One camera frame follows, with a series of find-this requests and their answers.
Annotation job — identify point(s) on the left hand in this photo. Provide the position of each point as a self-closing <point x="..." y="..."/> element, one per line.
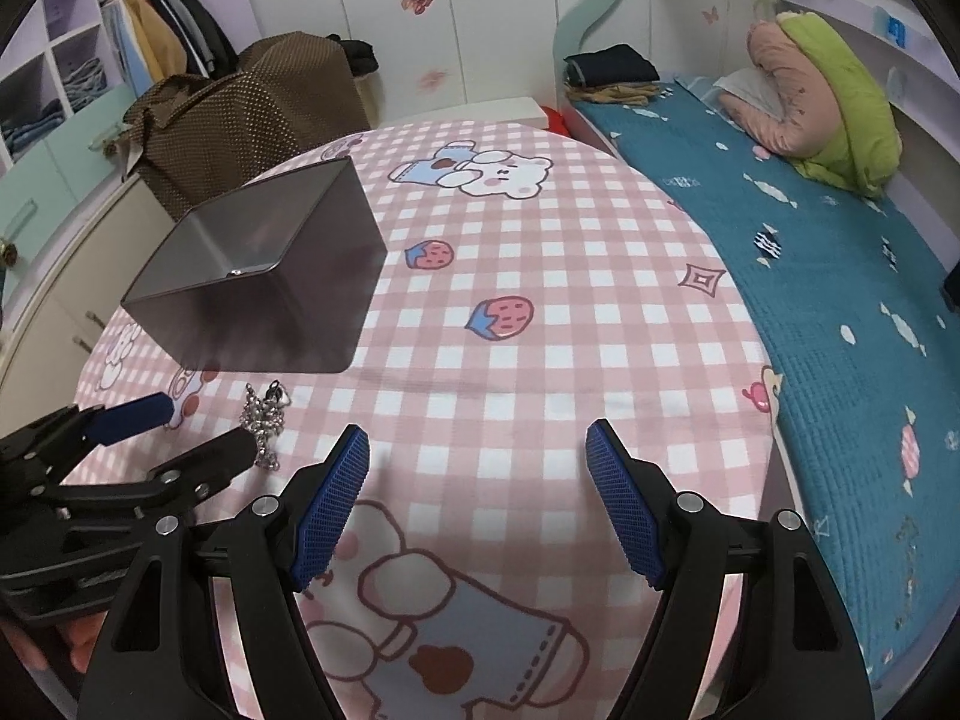
<point x="33" y="647"/>

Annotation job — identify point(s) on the silver chain jewelry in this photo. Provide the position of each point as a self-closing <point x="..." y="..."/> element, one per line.
<point x="263" y="416"/>

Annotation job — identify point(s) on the white cubby shelf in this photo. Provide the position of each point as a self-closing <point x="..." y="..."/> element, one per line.
<point x="62" y="59"/>

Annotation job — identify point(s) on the grey metal tin box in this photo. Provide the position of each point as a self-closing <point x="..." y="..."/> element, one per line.
<point x="276" y="276"/>

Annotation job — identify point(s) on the mint bunk bed frame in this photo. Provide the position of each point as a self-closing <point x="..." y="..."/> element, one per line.
<point x="600" y="0"/>

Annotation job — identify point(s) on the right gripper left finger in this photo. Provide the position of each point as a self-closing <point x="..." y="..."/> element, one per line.
<point x="159" y="653"/>

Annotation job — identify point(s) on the folded dark clothes stack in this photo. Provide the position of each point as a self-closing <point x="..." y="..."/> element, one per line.
<point x="616" y="75"/>

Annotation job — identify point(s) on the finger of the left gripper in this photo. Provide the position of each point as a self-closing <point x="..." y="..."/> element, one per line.
<point x="70" y="433"/>
<point x="173" y="488"/>

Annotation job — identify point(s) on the red stool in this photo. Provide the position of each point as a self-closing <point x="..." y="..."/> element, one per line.
<point x="556" y="122"/>

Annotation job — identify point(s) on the brown polka dot cloth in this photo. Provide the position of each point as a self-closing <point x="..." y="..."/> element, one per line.
<point x="191" y="139"/>

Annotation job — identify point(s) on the green and pink quilt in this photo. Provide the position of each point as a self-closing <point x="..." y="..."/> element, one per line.
<point x="835" y="125"/>

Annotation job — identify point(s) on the beige cabinet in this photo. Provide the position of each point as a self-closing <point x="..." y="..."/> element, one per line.
<point x="57" y="326"/>

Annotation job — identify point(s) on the white pillow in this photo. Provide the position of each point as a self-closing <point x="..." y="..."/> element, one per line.
<point x="753" y="86"/>

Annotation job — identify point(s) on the teal bed sheet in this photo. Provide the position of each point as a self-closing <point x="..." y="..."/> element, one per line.
<point x="845" y="296"/>

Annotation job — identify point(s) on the white board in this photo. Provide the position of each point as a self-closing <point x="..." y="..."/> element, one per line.
<point x="523" y="111"/>

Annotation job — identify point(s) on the hanging clothes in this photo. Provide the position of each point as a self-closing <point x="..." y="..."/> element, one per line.
<point x="156" y="39"/>

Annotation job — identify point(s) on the mint drawer unit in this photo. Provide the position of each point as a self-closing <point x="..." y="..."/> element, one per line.
<point x="57" y="174"/>

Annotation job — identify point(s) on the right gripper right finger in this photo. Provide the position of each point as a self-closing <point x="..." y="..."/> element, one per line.
<point x="794" y="650"/>

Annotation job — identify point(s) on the pink checkered tablecloth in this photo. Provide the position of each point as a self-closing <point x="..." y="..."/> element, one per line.
<point x="532" y="285"/>

